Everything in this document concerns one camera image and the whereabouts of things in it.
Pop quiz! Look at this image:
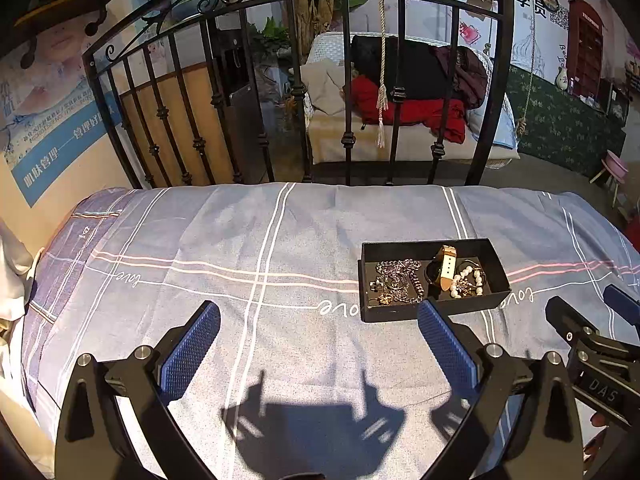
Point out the black jewelry tray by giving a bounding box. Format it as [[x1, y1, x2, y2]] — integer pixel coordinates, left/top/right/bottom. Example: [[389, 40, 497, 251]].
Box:
[[358, 238, 511, 323]]

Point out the pink stool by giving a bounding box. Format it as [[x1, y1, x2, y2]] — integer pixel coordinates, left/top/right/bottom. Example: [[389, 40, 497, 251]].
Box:
[[589, 150, 628, 208]]

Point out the blue striped bed sheet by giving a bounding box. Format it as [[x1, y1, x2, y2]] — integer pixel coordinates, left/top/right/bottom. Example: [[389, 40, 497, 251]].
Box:
[[22, 183, 639, 479]]

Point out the green patterned cloth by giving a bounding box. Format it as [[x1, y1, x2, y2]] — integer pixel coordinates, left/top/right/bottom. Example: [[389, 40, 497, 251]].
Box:
[[506, 65, 626, 176]]

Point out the light blue pillow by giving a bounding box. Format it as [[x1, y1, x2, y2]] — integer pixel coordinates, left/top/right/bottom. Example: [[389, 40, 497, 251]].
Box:
[[466, 94, 519, 151]]

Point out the white ceramic vase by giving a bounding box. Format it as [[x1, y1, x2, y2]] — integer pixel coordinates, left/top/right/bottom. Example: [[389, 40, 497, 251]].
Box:
[[554, 66, 568, 91]]

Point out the red blanket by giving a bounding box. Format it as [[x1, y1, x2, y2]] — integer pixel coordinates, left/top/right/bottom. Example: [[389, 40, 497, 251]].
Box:
[[350, 76, 466, 144]]

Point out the dark maroon garment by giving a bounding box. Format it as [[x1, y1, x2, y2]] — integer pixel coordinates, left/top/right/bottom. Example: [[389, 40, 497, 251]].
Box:
[[431, 47, 488, 110]]

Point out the red cabinet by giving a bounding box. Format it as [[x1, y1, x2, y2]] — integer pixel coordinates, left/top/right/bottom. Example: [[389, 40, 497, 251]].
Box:
[[566, 0, 603, 99]]

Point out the black folded garment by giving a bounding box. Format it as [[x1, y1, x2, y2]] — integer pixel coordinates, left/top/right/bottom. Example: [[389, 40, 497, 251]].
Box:
[[350, 35, 450, 100]]

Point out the beige pillow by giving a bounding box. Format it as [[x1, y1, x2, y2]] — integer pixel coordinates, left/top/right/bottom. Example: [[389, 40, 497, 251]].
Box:
[[300, 58, 346, 117]]

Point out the white pearl bracelet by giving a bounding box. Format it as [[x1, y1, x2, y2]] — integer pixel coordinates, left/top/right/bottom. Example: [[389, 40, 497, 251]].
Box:
[[449, 264, 485, 298]]

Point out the tan strap wristwatch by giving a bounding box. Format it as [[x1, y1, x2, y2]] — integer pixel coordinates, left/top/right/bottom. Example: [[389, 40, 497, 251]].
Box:
[[425, 245, 457, 292]]

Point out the silver chain necklace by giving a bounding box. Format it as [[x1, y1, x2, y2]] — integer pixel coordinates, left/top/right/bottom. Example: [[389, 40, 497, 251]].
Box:
[[368, 258, 426, 306]]

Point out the blue wall poster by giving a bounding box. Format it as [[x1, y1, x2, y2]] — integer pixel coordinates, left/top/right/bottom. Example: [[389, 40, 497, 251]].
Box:
[[1, 84, 106, 206]]

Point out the beige tassel rope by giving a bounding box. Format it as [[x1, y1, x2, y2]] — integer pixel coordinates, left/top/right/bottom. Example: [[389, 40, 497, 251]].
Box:
[[374, 0, 391, 150]]

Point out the black iron bed frame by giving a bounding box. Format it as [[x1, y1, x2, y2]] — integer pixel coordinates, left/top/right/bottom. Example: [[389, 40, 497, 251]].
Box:
[[80, 0, 516, 190]]

